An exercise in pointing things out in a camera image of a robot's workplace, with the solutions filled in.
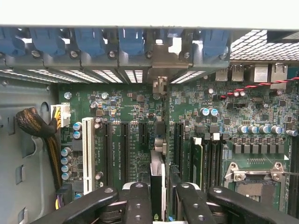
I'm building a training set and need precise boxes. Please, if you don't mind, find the black expansion slot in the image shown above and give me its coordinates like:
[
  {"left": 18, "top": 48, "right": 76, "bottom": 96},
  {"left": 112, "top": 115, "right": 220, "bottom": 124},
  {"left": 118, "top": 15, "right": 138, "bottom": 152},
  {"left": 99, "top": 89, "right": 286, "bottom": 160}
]
[
  {"left": 120, "top": 121, "right": 130, "bottom": 185},
  {"left": 174, "top": 121, "right": 185, "bottom": 168},
  {"left": 139, "top": 121, "right": 148, "bottom": 145},
  {"left": 102, "top": 121, "right": 113, "bottom": 187}
]

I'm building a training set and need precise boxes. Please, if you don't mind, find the CPU socket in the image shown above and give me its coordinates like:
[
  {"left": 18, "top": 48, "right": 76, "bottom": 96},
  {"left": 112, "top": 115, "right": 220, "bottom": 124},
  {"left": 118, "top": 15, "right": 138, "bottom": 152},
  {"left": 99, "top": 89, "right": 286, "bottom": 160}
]
[{"left": 224, "top": 161, "right": 290, "bottom": 208}]

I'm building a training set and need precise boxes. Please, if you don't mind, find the white expansion slot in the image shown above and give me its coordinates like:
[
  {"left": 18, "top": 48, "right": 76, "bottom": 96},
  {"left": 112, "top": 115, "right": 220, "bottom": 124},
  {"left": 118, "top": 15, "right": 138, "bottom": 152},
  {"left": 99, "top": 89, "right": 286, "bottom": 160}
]
[{"left": 81, "top": 117, "right": 96, "bottom": 195}]

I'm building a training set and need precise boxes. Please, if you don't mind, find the green Dell motherboard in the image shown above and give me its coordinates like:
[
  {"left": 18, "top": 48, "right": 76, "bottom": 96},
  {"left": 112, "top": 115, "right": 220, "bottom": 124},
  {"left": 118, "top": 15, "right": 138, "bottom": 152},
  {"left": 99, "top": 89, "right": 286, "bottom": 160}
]
[{"left": 57, "top": 63, "right": 299, "bottom": 224}]

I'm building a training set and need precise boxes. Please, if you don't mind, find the white power connector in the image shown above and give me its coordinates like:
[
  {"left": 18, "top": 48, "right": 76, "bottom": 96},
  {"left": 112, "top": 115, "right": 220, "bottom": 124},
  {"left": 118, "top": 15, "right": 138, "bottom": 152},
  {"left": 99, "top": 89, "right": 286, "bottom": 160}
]
[{"left": 50, "top": 104, "right": 71, "bottom": 128}]

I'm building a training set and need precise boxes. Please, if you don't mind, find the open grey PC case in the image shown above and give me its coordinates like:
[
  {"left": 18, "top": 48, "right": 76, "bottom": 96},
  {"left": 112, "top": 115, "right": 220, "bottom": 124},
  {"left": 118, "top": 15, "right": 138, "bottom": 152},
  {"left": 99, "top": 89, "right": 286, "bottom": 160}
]
[{"left": 0, "top": 23, "right": 299, "bottom": 224}]

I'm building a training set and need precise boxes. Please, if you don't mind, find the braided power wire bundle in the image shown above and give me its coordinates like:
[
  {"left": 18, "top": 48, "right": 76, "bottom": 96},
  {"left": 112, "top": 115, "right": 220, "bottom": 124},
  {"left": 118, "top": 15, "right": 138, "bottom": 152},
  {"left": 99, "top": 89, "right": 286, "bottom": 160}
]
[{"left": 15, "top": 107, "right": 71, "bottom": 210}]

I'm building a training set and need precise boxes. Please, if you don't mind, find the red black twisted wire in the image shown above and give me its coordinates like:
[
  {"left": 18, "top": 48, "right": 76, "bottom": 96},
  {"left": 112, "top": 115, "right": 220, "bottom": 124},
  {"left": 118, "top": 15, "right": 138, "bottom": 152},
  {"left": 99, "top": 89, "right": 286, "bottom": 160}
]
[{"left": 219, "top": 78, "right": 299, "bottom": 98}]

